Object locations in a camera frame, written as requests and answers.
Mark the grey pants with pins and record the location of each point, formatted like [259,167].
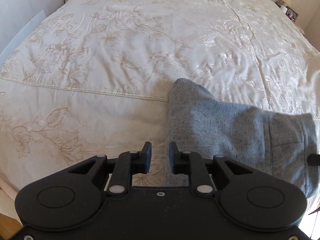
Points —
[225,130]

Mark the picture frame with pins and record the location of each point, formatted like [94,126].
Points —
[292,13]

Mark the cream embroidered bedspread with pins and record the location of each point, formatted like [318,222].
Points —
[125,55]

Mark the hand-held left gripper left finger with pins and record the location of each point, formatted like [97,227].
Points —
[147,158]

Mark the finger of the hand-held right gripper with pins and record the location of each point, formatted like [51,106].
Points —
[315,160]

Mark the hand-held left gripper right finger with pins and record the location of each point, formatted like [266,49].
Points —
[172,158]

